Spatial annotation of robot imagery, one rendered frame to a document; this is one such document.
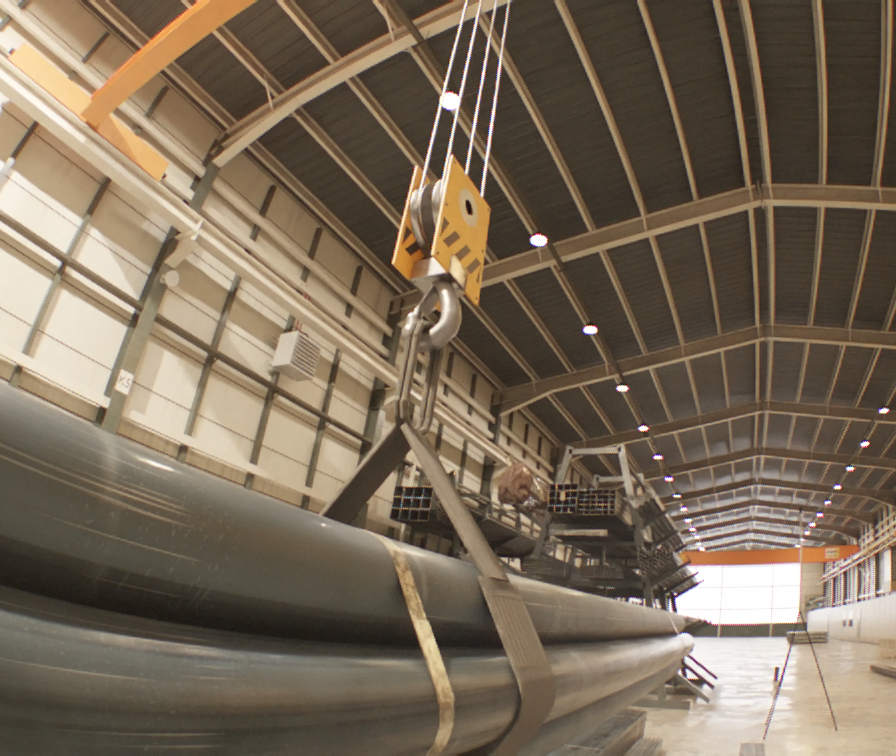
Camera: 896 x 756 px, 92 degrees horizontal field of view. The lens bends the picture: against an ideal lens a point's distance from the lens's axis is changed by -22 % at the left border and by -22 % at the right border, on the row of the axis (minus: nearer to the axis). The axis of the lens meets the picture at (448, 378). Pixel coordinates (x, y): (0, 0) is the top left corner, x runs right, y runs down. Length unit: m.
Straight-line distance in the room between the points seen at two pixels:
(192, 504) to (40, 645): 0.19
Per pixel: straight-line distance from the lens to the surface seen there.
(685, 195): 12.50
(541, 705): 0.93
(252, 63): 9.98
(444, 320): 1.16
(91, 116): 8.22
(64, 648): 0.37
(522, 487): 9.65
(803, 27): 10.41
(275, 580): 0.53
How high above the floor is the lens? 1.37
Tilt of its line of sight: 23 degrees up
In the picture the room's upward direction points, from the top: 9 degrees clockwise
